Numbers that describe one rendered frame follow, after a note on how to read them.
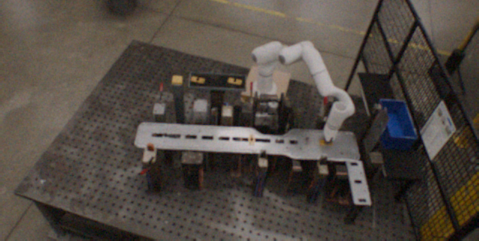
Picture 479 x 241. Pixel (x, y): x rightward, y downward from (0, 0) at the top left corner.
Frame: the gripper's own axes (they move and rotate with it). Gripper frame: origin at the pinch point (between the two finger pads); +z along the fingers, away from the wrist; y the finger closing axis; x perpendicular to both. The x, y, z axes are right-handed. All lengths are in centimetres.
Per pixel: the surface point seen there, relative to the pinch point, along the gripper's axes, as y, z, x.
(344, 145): 0.9, 3.4, 11.9
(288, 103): -21.0, -8.6, -24.0
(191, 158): 18, 1, -82
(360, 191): 32.7, 3.4, 15.5
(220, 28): -244, 103, -74
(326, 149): 4.4, 3.4, -0.1
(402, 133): -8, 0, 50
